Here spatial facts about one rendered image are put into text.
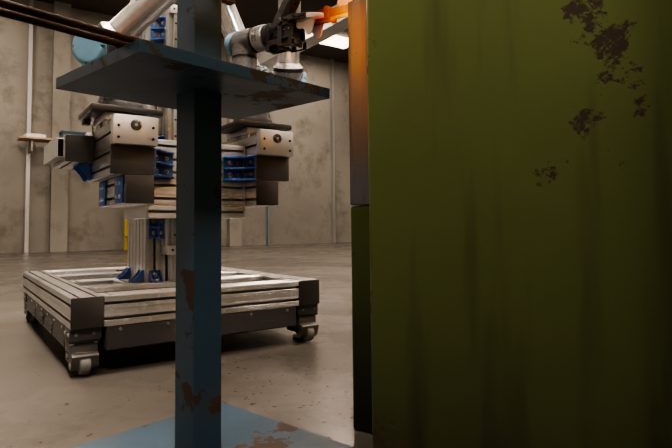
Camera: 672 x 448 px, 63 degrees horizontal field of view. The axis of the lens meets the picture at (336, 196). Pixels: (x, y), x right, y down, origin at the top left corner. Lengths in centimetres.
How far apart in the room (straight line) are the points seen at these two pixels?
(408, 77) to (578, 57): 23
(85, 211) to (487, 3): 1155
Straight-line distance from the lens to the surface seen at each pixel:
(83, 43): 188
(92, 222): 1214
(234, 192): 203
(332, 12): 155
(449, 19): 83
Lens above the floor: 42
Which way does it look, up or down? 3 degrees up
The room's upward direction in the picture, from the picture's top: 1 degrees counter-clockwise
